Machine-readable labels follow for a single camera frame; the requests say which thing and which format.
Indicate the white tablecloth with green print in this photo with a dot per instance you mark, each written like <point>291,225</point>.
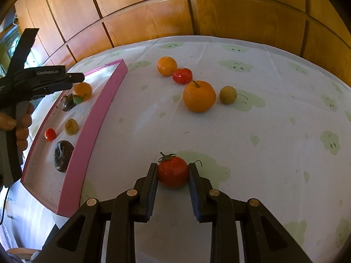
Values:
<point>246,142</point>

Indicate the wooden glazed door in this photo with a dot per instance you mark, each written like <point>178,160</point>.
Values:
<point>5,46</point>

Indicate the plain orange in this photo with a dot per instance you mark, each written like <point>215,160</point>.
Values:
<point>166,66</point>

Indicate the orange with short stem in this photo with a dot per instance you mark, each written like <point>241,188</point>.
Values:
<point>199,97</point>

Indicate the pink shallow cardboard box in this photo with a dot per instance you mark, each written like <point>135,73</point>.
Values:
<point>90,131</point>

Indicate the small red tomato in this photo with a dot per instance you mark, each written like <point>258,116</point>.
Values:
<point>50,134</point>

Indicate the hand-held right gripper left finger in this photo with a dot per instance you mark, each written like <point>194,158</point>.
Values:
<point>152,194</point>

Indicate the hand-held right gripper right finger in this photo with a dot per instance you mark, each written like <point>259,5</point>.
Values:
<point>193,194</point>

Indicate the small yellow-brown kiwi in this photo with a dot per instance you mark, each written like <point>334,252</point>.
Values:
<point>228,95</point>
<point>71,126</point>

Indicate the orange with green leaf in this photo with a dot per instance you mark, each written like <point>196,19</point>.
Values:
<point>83,90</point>

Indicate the wooden panelled wardrobe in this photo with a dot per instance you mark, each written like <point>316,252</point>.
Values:
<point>233,13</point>

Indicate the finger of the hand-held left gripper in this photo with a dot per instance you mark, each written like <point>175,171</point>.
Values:
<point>28,41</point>
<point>75,77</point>

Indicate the person's left hand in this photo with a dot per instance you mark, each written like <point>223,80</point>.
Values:
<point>22,137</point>

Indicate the dark brown wrinkled fruit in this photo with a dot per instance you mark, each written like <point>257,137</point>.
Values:
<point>67,104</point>
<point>63,156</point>

